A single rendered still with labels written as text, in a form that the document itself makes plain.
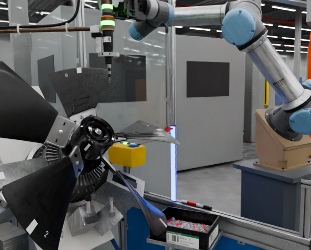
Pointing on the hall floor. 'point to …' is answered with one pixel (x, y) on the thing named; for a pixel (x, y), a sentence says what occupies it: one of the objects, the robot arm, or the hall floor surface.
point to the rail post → (122, 233)
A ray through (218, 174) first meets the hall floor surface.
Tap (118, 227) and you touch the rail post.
